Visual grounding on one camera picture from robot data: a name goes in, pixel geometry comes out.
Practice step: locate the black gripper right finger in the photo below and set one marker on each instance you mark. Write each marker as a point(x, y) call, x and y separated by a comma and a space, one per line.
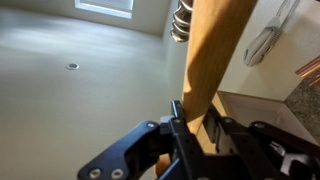
point(266, 153)

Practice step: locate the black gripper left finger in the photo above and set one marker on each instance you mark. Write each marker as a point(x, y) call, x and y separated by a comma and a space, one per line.
point(150, 153)

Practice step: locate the long wooden spoon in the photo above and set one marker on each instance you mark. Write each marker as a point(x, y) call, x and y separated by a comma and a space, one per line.
point(206, 50)

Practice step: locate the round recessed ceiling light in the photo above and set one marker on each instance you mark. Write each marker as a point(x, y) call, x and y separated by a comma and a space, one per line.
point(72, 66)

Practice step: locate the bright window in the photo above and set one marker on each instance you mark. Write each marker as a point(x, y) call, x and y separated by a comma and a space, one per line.
point(106, 5)

